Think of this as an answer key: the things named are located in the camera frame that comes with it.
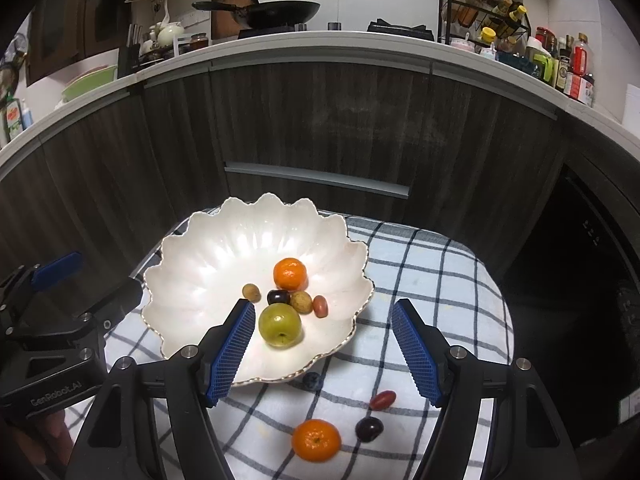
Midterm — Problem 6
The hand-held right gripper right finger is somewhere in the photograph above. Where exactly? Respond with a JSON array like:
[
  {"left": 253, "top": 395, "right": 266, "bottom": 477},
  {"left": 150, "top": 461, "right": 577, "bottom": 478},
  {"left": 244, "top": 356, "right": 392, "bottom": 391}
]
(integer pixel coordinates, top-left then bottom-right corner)
[{"left": 391, "top": 298, "right": 588, "bottom": 480}]

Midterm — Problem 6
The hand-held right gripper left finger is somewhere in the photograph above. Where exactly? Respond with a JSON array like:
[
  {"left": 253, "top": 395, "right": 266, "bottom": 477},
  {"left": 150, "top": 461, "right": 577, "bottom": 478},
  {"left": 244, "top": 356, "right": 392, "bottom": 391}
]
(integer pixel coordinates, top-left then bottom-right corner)
[{"left": 65, "top": 298, "right": 257, "bottom": 480}]

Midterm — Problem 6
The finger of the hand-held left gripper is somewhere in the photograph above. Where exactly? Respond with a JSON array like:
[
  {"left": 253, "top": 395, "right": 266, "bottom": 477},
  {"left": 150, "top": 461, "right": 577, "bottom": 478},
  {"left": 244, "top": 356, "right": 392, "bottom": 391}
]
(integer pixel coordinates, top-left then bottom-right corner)
[
  {"left": 0, "top": 252, "right": 84, "bottom": 321},
  {"left": 75, "top": 277, "right": 144, "bottom": 333}
]

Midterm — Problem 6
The green apple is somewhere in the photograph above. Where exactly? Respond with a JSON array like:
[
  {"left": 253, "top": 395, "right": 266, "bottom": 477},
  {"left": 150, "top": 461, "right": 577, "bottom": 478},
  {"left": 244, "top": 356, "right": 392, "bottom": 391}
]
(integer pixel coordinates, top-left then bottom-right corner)
[{"left": 258, "top": 303, "right": 302, "bottom": 347}]

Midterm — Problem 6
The white scalloped bowl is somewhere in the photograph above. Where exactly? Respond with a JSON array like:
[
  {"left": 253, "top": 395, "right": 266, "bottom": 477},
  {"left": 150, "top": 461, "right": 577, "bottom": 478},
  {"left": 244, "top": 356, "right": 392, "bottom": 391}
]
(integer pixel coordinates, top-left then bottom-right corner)
[{"left": 141, "top": 191, "right": 375, "bottom": 387}]

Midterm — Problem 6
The mandarin orange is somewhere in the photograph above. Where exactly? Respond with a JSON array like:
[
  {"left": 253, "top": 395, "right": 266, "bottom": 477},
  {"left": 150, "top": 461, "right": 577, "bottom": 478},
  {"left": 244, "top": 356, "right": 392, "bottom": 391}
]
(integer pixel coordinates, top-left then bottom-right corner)
[
  {"left": 291, "top": 419, "right": 342, "bottom": 462},
  {"left": 273, "top": 257, "right": 308, "bottom": 292}
]

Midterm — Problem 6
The person's left hand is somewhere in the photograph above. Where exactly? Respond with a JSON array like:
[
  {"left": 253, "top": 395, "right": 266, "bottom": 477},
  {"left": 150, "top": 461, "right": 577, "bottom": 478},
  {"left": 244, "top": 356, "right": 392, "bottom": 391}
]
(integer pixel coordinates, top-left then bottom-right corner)
[{"left": 10, "top": 407, "right": 76, "bottom": 480}]

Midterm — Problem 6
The blue checked white cloth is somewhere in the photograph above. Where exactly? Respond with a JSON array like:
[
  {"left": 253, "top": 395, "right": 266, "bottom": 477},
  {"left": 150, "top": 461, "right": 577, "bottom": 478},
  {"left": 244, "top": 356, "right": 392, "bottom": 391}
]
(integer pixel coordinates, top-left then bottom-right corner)
[{"left": 62, "top": 212, "right": 516, "bottom": 480}]

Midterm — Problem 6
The green label dish soap bottle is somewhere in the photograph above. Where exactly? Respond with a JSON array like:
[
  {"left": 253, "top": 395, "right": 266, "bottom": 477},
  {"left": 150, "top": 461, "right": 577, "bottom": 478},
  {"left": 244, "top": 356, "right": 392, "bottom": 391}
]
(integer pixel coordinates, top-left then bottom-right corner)
[{"left": 6, "top": 97, "right": 32, "bottom": 143}]

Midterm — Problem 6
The black built-in appliance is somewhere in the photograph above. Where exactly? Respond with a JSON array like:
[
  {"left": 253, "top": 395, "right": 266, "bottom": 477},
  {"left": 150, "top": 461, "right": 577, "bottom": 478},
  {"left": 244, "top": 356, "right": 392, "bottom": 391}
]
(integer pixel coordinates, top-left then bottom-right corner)
[{"left": 500, "top": 160, "right": 640, "bottom": 451}]

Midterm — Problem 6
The green plate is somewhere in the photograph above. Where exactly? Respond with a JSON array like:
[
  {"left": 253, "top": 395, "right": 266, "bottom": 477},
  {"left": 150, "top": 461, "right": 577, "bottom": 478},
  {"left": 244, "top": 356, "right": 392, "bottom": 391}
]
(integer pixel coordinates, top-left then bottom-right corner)
[{"left": 61, "top": 64, "right": 118, "bottom": 103}]

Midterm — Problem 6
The black knife block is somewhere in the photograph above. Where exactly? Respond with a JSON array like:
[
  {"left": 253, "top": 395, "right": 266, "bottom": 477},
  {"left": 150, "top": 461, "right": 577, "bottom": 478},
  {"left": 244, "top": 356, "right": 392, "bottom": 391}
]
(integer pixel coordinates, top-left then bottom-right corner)
[{"left": 127, "top": 22, "right": 143, "bottom": 68}]

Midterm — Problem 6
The dark wooden kitchen cabinet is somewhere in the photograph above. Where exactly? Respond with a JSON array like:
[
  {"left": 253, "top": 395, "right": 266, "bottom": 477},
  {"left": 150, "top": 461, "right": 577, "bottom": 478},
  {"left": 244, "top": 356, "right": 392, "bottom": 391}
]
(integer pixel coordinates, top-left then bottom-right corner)
[{"left": 0, "top": 55, "right": 566, "bottom": 286}]

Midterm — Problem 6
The white teapot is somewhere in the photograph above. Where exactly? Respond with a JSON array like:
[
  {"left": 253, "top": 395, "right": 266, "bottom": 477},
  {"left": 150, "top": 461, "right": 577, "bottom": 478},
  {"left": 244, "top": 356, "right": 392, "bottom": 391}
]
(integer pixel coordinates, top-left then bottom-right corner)
[{"left": 156, "top": 20, "right": 186, "bottom": 47}]

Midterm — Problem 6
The green plastic jug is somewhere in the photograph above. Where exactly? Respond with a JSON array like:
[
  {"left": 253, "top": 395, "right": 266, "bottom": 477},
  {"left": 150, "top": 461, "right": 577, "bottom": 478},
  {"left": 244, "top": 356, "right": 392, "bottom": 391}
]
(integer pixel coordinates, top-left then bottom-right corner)
[{"left": 525, "top": 45, "right": 558, "bottom": 86}]

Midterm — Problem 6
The black wok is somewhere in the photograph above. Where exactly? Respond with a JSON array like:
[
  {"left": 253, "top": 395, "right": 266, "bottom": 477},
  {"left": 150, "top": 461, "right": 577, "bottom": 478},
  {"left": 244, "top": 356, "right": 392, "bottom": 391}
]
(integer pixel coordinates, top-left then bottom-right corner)
[{"left": 192, "top": 0, "right": 321, "bottom": 30}]

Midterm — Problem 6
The dark sauce bottle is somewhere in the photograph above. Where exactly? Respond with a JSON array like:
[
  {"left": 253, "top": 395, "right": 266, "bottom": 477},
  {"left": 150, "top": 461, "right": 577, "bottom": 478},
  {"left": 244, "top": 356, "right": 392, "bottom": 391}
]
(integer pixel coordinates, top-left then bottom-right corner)
[{"left": 555, "top": 37, "right": 573, "bottom": 92}]

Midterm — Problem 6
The gas stove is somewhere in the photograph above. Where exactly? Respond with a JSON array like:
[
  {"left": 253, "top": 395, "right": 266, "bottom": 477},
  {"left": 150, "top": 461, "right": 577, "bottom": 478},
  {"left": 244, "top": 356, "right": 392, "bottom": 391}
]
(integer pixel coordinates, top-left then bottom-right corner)
[{"left": 237, "top": 19, "right": 436, "bottom": 41}]

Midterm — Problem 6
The grey drawer handle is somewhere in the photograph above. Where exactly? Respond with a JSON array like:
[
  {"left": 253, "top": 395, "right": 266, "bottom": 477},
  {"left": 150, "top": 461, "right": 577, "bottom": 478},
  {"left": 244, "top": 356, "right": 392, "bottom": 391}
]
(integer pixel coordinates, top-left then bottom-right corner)
[{"left": 224, "top": 161, "right": 411, "bottom": 198}]

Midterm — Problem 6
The dark wall cabinet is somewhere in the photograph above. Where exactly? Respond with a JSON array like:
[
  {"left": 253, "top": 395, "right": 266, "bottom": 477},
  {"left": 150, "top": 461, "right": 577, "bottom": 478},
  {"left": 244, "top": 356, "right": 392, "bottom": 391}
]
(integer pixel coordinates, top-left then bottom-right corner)
[{"left": 25, "top": 0, "right": 118, "bottom": 86}]

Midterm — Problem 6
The black wire spice rack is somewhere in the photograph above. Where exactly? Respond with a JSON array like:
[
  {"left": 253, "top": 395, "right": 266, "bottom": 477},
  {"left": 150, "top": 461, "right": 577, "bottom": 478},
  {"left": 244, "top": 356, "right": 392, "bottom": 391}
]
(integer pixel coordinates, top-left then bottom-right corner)
[{"left": 439, "top": 0, "right": 532, "bottom": 56}]

